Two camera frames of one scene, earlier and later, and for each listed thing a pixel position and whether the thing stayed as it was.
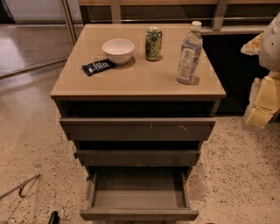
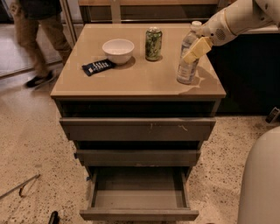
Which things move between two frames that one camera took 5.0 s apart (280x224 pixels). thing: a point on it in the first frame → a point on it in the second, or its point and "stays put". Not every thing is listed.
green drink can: (153, 44) stays put
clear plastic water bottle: (190, 54) stays put
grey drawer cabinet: (138, 101) stays put
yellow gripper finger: (263, 102) → (216, 31)
